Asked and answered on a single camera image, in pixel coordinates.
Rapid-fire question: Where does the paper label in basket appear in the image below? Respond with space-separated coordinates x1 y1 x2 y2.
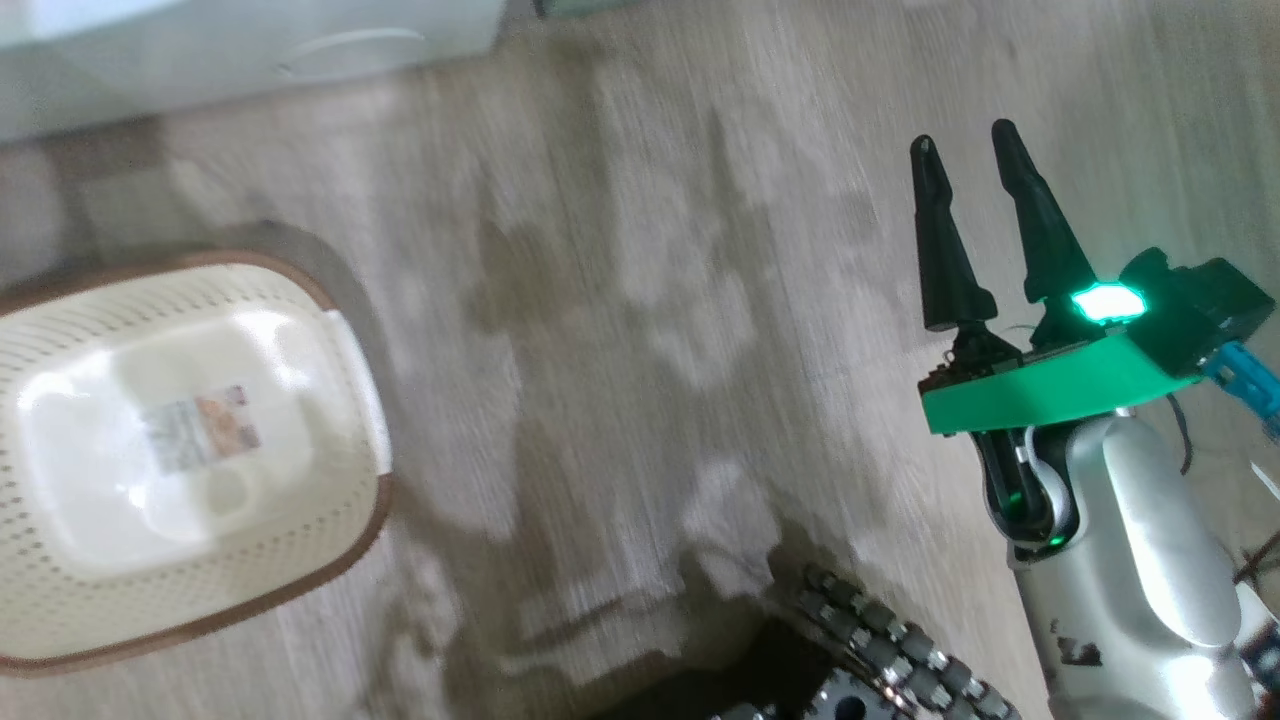
143 386 263 471

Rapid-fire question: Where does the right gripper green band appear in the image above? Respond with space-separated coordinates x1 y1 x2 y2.
910 119 1201 553

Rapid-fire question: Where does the white front-load washing machine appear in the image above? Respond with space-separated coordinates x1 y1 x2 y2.
0 0 511 141

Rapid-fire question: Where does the cream perforated laundry basket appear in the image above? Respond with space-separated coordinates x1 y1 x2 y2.
0 250 394 676

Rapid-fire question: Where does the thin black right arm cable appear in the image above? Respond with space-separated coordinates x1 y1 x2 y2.
1165 390 1197 476

